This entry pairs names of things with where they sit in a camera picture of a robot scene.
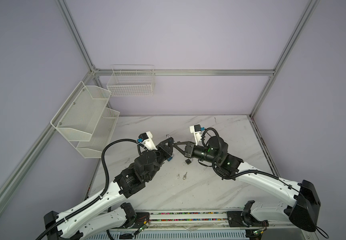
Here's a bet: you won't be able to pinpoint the white wire wall basket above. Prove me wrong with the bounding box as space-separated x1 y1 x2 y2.
107 65 155 97

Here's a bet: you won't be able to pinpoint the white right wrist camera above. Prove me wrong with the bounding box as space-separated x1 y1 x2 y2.
190 125 205 146

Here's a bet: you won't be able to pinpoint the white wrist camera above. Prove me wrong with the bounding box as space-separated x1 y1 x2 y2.
190 125 205 146
137 132 157 151

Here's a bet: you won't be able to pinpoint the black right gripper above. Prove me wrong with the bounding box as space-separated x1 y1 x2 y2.
173 140 219 165

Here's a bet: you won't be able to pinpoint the small grey padlock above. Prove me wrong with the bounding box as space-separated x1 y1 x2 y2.
185 159 192 165

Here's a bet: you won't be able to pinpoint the lower white mesh shelf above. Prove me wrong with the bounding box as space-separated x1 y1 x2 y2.
77 108 120 159

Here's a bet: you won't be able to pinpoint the aluminium frame profiles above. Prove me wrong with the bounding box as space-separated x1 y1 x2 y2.
0 0 320 229

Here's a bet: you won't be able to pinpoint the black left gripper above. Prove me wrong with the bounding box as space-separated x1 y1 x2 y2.
145 138 174 183

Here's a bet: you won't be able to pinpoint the white mesh shelf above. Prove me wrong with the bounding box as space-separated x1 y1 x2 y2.
50 82 111 142
77 108 120 159

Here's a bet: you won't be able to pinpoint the base rail with cable tray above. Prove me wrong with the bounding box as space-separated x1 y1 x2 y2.
69 209 318 240

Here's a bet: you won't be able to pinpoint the upper white mesh shelf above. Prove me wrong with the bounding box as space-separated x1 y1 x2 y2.
50 82 111 142

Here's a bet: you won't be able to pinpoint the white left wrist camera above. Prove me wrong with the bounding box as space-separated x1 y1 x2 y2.
137 132 157 151

